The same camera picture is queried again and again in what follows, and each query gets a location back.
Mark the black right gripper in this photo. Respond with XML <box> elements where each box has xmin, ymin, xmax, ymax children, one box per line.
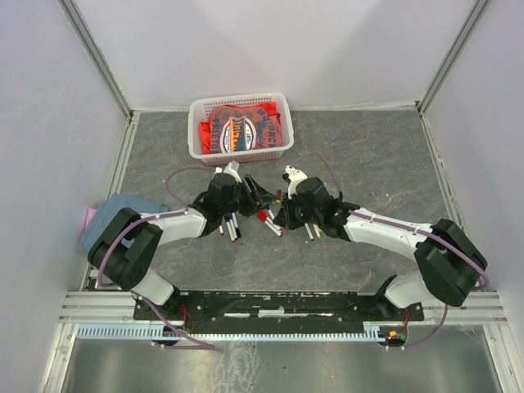
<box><xmin>273</xmin><ymin>190</ymin><xmax>320</xmax><ymax>231</ymax></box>

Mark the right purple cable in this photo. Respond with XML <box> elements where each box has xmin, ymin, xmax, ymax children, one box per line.
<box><xmin>288</xmin><ymin>151</ymin><xmax>491</xmax><ymax>351</ymax></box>

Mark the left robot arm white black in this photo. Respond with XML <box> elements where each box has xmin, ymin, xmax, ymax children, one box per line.
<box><xmin>88</xmin><ymin>172</ymin><xmax>277</xmax><ymax>319</ymax></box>

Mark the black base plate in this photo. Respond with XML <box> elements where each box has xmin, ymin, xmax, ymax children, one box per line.
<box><xmin>156</xmin><ymin>291</ymin><xmax>424</xmax><ymax>335</ymax></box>

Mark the white marker yellow cap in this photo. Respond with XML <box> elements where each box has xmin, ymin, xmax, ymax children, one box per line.
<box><xmin>313</xmin><ymin>224</ymin><xmax>321</xmax><ymax>239</ymax></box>

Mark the aluminium frame rail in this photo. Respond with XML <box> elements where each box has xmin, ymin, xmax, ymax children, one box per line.
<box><xmin>59</xmin><ymin>291</ymin><xmax>507</xmax><ymax>324</ymax></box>

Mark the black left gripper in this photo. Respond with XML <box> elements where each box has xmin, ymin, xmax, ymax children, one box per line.
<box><xmin>220</xmin><ymin>174</ymin><xmax>278</xmax><ymax>218</ymax></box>

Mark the orange printed cloth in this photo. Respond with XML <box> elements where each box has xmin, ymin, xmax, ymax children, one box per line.
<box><xmin>199</xmin><ymin>102</ymin><xmax>282</xmax><ymax>154</ymax></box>

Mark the blue slotted cable duct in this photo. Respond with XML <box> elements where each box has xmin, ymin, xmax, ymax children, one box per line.
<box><xmin>76</xmin><ymin>323</ymin><xmax>388</xmax><ymax>340</ymax></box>

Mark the uncapped white marker red end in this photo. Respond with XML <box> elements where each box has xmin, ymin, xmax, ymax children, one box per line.
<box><xmin>224</xmin><ymin>216</ymin><xmax>237</xmax><ymax>242</ymax></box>

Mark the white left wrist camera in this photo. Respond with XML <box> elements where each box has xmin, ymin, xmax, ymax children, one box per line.
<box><xmin>215</xmin><ymin>160</ymin><xmax>242</xmax><ymax>183</ymax></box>

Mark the circuit board with leds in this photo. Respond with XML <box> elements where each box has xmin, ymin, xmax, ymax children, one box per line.
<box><xmin>386</xmin><ymin>329</ymin><xmax>408</xmax><ymax>346</ymax></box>

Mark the pink cloth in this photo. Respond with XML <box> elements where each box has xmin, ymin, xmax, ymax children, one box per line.
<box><xmin>84</xmin><ymin>208</ymin><xmax>97</xmax><ymax>228</ymax></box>

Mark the purple cable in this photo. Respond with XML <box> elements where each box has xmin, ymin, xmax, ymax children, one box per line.
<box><xmin>288</xmin><ymin>151</ymin><xmax>491</xmax><ymax>351</ymax></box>
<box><xmin>94</xmin><ymin>165</ymin><xmax>226</xmax><ymax>350</ymax></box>

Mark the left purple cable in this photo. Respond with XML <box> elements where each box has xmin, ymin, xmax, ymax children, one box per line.
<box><xmin>94</xmin><ymin>165</ymin><xmax>226</xmax><ymax>350</ymax></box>

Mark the blue cloth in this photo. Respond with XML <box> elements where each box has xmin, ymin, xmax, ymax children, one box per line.
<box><xmin>79</xmin><ymin>193</ymin><xmax>169</xmax><ymax>254</ymax></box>

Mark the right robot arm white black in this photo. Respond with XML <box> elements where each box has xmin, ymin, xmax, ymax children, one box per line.
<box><xmin>276</xmin><ymin>168</ymin><xmax>489</xmax><ymax>320</ymax></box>

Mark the white plastic basket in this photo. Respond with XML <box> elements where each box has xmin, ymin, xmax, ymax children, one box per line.
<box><xmin>187</xmin><ymin>93</ymin><xmax>294</xmax><ymax>165</ymax></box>

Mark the uncapped white marker black end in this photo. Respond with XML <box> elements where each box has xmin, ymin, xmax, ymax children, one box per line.
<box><xmin>230</xmin><ymin>213</ymin><xmax>242</xmax><ymax>238</ymax></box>

